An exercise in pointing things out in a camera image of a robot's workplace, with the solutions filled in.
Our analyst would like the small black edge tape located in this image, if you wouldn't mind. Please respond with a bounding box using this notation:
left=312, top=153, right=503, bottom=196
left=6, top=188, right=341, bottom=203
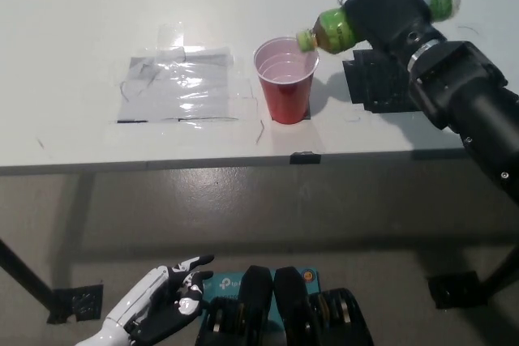
left=290, top=151, right=322, bottom=165

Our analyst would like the black table leg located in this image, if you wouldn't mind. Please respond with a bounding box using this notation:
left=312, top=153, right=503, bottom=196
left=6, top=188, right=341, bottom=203
left=0, top=236, right=56, bottom=302

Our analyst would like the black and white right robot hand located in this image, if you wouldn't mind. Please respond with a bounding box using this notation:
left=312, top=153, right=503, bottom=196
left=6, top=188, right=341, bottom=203
left=337, top=0, right=449, bottom=70

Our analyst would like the clear taped plastic sheet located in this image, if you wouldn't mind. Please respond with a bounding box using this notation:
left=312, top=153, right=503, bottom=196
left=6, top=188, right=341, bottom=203
left=117, top=46, right=240, bottom=124

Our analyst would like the green plastic drink bottle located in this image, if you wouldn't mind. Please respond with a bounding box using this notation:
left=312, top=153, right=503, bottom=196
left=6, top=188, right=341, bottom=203
left=295, top=0, right=462, bottom=55

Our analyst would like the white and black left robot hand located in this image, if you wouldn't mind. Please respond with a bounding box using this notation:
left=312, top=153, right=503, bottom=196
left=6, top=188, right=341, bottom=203
left=103, top=254, right=215, bottom=343

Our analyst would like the red plastic cup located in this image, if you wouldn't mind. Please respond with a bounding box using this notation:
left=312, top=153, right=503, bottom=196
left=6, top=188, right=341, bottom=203
left=253, top=36, right=320, bottom=125

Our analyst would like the teal router box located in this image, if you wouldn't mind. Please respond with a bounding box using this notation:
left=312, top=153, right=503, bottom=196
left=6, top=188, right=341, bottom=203
left=198, top=268, right=324, bottom=346

